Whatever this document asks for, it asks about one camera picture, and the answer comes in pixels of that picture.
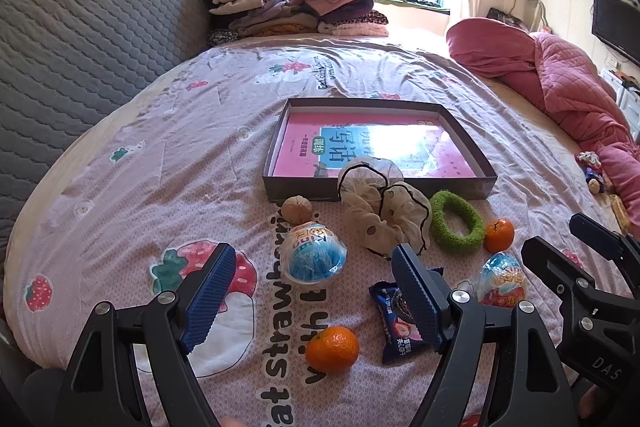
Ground blue Oreo cookie packet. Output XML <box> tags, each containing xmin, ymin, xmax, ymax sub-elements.
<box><xmin>369</xmin><ymin>281</ymin><xmax>445</xmax><ymax>365</ymax></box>

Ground red blue Kinder egg toy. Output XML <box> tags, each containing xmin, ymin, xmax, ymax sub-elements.
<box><xmin>476</xmin><ymin>253</ymin><xmax>526</xmax><ymax>308</ymax></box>

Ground large orange mandarin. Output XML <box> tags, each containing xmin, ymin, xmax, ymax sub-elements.
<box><xmin>305</xmin><ymin>325</ymin><xmax>359</xmax><ymax>374</ymax></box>

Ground green fuzzy hair ring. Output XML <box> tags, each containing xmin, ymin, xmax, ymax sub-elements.
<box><xmin>428</xmin><ymin>189</ymin><xmax>487</xmax><ymax>257</ymax></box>

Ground walnut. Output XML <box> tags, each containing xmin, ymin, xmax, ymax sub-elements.
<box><xmin>281</xmin><ymin>195</ymin><xmax>314</xmax><ymax>225</ymax></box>

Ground person's right hand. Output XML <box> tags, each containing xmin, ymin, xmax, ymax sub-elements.
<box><xmin>578</xmin><ymin>386</ymin><xmax>599</xmax><ymax>419</ymax></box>

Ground small colourful doll toy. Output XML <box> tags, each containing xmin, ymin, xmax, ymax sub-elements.
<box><xmin>575</xmin><ymin>150</ymin><xmax>608</xmax><ymax>195</ymax></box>

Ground small orange mandarin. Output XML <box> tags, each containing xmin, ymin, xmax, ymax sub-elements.
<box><xmin>484</xmin><ymin>218</ymin><xmax>515</xmax><ymax>255</ymax></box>

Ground beige polka dot scrunchie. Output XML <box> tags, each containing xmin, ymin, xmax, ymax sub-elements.
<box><xmin>337</xmin><ymin>156</ymin><xmax>433</xmax><ymax>259</ymax></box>

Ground shallow grey cardboard box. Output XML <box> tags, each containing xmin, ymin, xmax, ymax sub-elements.
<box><xmin>262</xmin><ymin>98</ymin><xmax>497</xmax><ymax>202</ymax></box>

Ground white drawer cabinet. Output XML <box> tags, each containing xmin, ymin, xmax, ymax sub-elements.
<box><xmin>601</xmin><ymin>69</ymin><xmax>640</xmax><ymax>142</ymax></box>

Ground pink quilted blanket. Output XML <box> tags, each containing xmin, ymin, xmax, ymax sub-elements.
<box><xmin>446</xmin><ymin>17</ymin><xmax>639</xmax><ymax>236</ymax></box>

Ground pink strawberry print bedsheet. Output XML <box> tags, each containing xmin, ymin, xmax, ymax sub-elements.
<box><xmin>4</xmin><ymin>37</ymin><xmax>629</xmax><ymax>426</ymax></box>

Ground black flat television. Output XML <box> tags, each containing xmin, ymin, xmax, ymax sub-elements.
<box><xmin>591</xmin><ymin>0</ymin><xmax>640</xmax><ymax>66</ymax></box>

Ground grey quilted headboard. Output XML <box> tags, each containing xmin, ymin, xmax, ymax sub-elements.
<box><xmin>1</xmin><ymin>0</ymin><xmax>208</xmax><ymax>244</ymax></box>

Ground pile of folded clothes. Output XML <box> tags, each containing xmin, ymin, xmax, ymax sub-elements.
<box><xmin>205</xmin><ymin>0</ymin><xmax>388</xmax><ymax>48</ymax></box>

